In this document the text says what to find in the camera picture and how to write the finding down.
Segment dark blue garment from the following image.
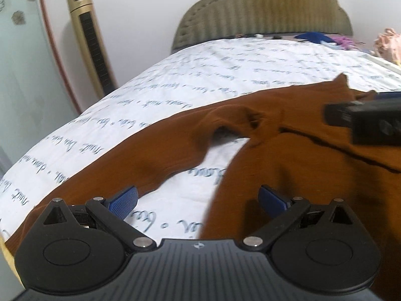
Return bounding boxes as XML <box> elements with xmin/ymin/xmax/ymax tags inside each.
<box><xmin>294</xmin><ymin>32</ymin><xmax>335</xmax><ymax>44</ymax></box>

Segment frosted glass door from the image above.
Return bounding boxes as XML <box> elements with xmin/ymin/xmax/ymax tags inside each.
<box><xmin>0</xmin><ymin>0</ymin><xmax>77</xmax><ymax>174</ymax></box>

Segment light blue garment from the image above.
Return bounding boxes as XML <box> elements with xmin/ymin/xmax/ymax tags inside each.
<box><xmin>320</xmin><ymin>41</ymin><xmax>341</xmax><ymax>50</ymax></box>

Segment brown knit sweater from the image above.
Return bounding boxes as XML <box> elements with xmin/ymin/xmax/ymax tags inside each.
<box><xmin>6</xmin><ymin>74</ymin><xmax>400</xmax><ymax>300</ymax></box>

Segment olive green upholstered headboard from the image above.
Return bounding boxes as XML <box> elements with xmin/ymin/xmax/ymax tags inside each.
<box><xmin>171</xmin><ymin>0</ymin><xmax>353</xmax><ymax>52</ymax></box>

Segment purple garment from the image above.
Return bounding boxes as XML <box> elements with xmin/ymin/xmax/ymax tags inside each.
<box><xmin>331</xmin><ymin>35</ymin><xmax>360</xmax><ymax>50</ymax></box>

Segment gold tower fan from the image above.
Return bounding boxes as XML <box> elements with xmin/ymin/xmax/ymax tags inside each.
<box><xmin>67</xmin><ymin>0</ymin><xmax>118</xmax><ymax>98</ymax></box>

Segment pink clothes pile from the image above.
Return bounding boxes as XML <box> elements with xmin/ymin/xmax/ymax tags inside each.
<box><xmin>374</xmin><ymin>28</ymin><xmax>401</xmax><ymax>66</ymax></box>

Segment white bedsheet with blue script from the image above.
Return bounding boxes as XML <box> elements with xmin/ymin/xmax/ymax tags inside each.
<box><xmin>1</xmin><ymin>38</ymin><xmax>400</xmax><ymax>239</ymax></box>

